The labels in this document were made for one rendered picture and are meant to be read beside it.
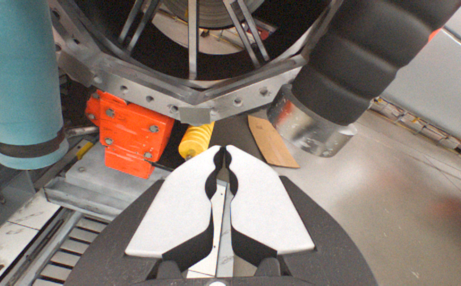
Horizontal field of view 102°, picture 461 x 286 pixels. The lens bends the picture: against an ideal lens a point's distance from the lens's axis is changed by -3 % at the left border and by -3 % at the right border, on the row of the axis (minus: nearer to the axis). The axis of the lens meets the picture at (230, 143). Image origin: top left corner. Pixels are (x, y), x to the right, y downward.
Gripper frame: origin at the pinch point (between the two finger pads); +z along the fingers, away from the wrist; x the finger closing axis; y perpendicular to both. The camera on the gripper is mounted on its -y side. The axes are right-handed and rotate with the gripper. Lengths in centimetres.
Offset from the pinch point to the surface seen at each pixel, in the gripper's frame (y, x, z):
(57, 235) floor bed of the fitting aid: 43, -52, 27
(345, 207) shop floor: 97, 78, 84
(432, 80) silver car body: 2, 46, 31
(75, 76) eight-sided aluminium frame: -2.2, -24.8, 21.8
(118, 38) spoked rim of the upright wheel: -7.8, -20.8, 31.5
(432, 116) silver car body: 11, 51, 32
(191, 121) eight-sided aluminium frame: 6.2, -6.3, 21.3
